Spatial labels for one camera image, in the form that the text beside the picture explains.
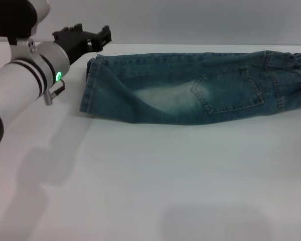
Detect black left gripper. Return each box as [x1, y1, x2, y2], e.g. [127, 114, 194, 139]
[52, 24, 113, 66]

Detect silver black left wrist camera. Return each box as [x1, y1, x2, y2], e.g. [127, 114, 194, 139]
[0, 0, 51, 61]

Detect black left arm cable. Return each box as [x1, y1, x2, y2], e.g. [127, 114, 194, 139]
[44, 79, 66, 106]

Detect blue denim shorts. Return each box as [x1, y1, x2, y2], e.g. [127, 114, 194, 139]
[79, 50, 301, 126]

